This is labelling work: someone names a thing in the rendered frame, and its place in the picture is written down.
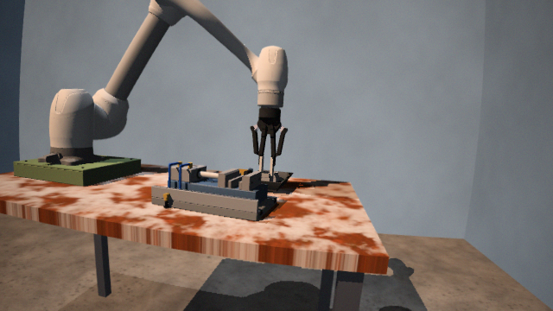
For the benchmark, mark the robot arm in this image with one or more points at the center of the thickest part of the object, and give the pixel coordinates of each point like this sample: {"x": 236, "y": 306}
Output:
{"x": 75, "y": 121}

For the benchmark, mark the dark grey flat bar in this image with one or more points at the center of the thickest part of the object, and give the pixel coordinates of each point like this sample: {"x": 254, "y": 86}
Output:
{"x": 234, "y": 182}

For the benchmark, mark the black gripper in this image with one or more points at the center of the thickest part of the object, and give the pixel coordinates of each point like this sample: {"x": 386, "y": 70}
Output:
{"x": 268, "y": 123}

